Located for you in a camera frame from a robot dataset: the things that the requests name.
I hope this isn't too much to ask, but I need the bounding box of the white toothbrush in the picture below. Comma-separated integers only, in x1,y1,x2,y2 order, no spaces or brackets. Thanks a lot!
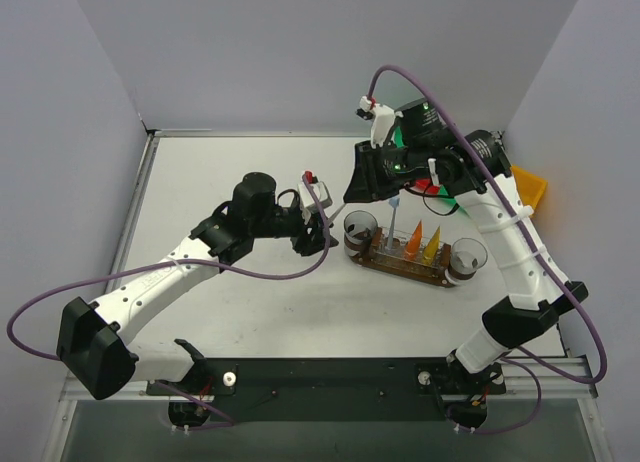
327,203,346,225

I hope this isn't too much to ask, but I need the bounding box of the light blue toothbrush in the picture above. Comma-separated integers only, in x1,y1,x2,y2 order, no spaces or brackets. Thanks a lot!
386,195,400,251

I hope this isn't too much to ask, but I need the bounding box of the grey glass cup with holder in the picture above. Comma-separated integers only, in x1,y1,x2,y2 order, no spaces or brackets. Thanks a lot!
343,210,378,257

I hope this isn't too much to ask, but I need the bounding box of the orange toothpaste tube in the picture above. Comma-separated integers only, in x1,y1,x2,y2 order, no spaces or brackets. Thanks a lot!
404,221,423,261

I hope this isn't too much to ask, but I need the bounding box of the yellow toothpaste tube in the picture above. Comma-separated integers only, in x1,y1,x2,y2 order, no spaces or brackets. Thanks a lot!
422,227,441,265

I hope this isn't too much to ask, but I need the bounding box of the clear acrylic toothbrush rack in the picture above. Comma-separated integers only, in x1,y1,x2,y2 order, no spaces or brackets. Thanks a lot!
360,227,451,287

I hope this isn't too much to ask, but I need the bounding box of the clear glass cup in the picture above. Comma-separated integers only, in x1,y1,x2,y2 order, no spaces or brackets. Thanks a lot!
445,238,488,285

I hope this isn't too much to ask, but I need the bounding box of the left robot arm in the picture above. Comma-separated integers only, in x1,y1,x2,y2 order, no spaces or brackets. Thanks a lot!
56,171,337,400

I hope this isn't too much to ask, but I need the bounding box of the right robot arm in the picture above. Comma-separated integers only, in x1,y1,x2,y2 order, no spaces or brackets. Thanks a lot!
343,96,588,374

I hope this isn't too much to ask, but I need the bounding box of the brown oval wooden tray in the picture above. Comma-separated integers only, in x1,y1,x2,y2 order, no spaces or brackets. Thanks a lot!
344,227,455,288

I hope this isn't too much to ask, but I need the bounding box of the red bin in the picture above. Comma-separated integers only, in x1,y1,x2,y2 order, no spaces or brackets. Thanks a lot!
414,179,441,195

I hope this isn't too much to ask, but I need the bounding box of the green bin with cups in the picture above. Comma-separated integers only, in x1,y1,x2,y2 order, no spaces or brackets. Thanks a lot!
443,195,465,217

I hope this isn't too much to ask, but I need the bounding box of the yellow bin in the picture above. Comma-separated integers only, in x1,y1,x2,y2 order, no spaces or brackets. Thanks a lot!
511,165,548,210

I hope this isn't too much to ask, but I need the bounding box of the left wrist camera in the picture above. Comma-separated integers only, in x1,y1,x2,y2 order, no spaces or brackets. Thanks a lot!
297,170,333,214

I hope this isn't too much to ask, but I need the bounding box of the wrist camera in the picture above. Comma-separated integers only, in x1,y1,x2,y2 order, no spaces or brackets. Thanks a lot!
297,170,333,214
356,96,396,149

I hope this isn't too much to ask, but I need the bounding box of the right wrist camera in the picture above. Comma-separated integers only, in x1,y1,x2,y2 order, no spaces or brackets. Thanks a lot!
356,96,396,149

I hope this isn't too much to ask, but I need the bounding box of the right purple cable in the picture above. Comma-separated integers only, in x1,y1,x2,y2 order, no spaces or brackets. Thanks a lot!
367,65,609,436

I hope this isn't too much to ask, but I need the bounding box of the purple cable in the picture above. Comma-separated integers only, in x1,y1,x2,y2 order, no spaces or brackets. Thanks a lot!
367,65,609,436
7,181,331,429

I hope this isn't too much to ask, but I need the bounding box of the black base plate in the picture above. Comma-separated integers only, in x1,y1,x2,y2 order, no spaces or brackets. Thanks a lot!
174,357,506,423

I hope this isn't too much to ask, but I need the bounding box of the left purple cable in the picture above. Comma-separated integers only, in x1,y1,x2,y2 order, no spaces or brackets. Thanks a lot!
7,181,331,429

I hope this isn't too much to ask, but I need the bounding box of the aluminium frame rail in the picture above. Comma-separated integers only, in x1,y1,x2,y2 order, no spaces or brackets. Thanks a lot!
61,351,597,401

